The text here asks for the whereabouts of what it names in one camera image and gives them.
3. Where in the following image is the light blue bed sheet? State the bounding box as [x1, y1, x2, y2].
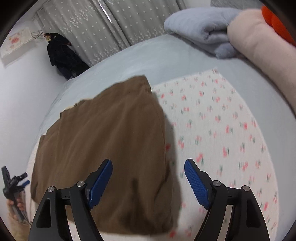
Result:
[39, 35, 295, 160]

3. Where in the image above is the brown coat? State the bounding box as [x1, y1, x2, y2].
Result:
[31, 76, 173, 235]

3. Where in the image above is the person left hand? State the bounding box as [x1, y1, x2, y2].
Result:
[6, 199, 27, 222]

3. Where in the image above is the cherry print white blanket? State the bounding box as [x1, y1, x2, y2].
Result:
[102, 69, 279, 240]

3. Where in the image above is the grey dotted curtain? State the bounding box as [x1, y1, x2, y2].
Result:
[35, 1, 261, 65]

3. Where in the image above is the orange object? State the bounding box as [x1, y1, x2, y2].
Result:
[261, 6, 295, 46]

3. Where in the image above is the black hanging garment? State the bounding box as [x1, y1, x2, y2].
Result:
[44, 33, 89, 80]

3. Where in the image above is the light blue folded blanket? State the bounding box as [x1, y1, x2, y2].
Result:
[164, 7, 241, 59]

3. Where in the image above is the white wall box cover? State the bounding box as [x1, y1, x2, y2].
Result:
[1, 27, 37, 67]

